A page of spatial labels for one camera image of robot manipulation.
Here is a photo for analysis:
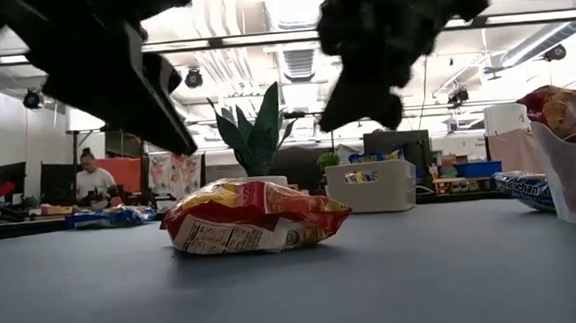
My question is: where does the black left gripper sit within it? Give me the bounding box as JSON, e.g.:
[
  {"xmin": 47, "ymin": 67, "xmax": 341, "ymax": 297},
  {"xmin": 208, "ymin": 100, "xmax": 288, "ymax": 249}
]
[{"xmin": 0, "ymin": 0, "xmax": 201, "ymax": 168}]

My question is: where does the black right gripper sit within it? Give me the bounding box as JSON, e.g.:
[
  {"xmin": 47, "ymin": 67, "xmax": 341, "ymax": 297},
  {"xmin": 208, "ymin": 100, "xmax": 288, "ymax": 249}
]
[{"xmin": 310, "ymin": 0, "xmax": 502, "ymax": 136}]

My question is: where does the red Roast Beef ramen pack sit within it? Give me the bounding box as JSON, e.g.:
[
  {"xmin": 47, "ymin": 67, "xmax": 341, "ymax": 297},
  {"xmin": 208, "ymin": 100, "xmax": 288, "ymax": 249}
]
[
  {"xmin": 157, "ymin": 171, "xmax": 355, "ymax": 260},
  {"xmin": 516, "ymin": 83, "xmax": 576, "ymax": 147}
]

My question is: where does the black ceiling spot lamp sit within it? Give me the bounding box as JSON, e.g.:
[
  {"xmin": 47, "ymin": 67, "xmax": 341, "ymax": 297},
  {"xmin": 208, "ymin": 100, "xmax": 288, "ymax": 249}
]
[
  {"xmin": 542, "ymin": 42, "xmax": 568, "ymax": 63},
  {"xmin": 447, "ymin": 87, "xmax": 471, "ymax": 107},
  {"xmin": 183, "ymin": 68, "xmax": 204, "ymax": 91},
  {"xmin": 21, "ymin": 87, "xmax": 45, "ymax": 112}
]

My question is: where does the small green potted plant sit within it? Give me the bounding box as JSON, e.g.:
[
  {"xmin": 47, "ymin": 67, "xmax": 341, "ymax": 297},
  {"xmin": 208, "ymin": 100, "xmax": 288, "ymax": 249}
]
[{"xmin": 315, "ymin": 150, "xmax": 344, "ymax": 171}]

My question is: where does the floral print poster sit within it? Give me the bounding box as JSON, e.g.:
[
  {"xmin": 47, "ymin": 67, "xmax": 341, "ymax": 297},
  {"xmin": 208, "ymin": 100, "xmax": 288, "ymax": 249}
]
[{"xmin": 145, "ymin": 149, "xmax": 207, "ymax": 201}]

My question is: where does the person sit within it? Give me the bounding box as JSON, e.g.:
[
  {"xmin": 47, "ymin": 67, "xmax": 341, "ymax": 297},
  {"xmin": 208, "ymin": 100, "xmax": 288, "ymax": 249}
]
[{"xmin": 73, "ymin": 145, "xmax": 120, "ymax": 204}]

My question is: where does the green snake plant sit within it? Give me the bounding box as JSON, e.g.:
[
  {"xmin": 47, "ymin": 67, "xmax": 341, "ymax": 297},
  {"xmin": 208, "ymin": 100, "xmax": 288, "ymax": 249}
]
[{"xmin": 206, "ymin": 79, "xmax": 301, "ymax": 181}]

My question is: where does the white red patterned box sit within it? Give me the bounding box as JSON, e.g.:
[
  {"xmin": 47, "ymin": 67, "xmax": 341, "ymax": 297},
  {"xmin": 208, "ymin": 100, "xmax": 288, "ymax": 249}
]
[{"xmin": 432, "ymin": 174, "xmax": 495, "ymax": 197}]

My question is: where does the white round plant pot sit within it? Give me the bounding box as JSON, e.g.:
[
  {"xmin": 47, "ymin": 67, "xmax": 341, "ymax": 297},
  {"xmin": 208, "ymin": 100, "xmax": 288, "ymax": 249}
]
[{"xmin": 238, "ymin": 174, "xmax": 290, "ymax": 191}]

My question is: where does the blue plastic tub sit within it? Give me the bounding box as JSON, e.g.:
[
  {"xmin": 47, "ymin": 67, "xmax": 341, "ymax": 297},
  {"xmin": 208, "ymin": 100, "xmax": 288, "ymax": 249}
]
[{"xmin": 455, "ymin": 159, "xmax": 504, "ymax": 180}]

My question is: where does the white boxy unit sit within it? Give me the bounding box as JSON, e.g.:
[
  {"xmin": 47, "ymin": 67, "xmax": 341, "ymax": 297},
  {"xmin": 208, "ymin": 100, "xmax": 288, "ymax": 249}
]
[{"xmin": 483, "ymin": 101, "xmax": 532, "ymax": 137}]

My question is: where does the translucent white plastic bin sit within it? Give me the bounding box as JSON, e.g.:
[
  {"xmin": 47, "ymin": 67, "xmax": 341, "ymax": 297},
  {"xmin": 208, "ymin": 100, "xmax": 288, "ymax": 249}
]
[{"xmin": 529, "ymin": 118, "xmax": 576, "ymax": 231}]

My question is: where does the black camera stand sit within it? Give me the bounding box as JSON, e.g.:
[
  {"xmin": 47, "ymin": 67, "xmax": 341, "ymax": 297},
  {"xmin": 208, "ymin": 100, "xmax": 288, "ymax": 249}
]
[{"xmin": 283, "ymin": 108, "xmax": 337, "ymax": 156}]

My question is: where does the silver ventilation duct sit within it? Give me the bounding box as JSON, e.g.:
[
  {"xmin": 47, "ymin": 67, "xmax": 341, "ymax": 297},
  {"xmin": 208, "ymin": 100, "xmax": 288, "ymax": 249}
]
[
  {"xmin": 497, "ymin": 19, "xmax": 576, "ymax": 68},
  {"xmin": 263, "ymin": 0, "xmax": 337, "ymax": 83}
]

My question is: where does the white plastic bin with handle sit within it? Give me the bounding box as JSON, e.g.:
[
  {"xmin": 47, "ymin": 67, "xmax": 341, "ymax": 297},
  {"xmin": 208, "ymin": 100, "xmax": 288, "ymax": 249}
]
[{"xmin": 323, "ymin": 158, "xmax": 420, "ymax": 217}]

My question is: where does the black metal stand frame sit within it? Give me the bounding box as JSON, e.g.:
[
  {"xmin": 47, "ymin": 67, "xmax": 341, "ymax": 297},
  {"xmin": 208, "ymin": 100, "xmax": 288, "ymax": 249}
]
[{"xmin": 65, "ymin": 122, "xmax": 150, "ymax": 196}]

